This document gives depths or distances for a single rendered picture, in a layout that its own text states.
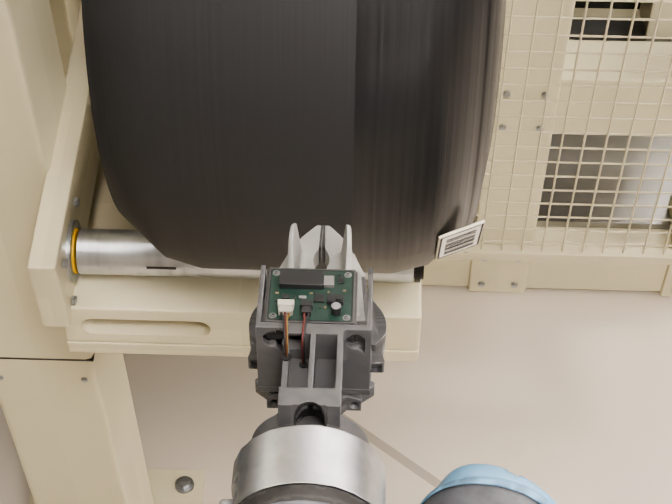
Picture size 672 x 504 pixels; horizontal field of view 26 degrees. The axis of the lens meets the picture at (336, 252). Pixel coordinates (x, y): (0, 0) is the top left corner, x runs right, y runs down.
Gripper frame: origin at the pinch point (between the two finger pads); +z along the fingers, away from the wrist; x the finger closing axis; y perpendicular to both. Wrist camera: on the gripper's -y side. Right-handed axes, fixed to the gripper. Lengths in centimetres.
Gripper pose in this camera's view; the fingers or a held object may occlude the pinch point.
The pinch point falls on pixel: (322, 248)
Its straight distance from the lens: 102.0
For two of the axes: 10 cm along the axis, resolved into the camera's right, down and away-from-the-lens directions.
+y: 0.1, -7.0, -7.1
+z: 0.3, -7.1, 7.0
